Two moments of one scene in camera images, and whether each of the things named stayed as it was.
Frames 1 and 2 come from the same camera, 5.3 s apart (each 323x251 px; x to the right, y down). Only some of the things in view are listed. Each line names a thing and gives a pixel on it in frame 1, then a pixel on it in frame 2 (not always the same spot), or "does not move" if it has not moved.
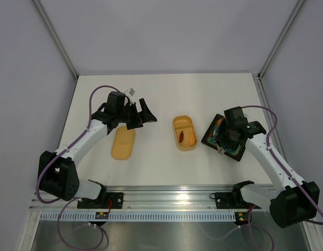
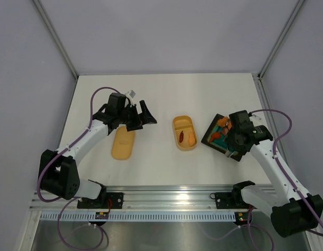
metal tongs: (221, 150) → (229, 153)
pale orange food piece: (191, 139) does not move
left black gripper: (145, 116) does not move
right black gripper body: (226, 137) → (233, 141)
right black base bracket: (229, 200) does not move
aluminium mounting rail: (151, 198) does not move
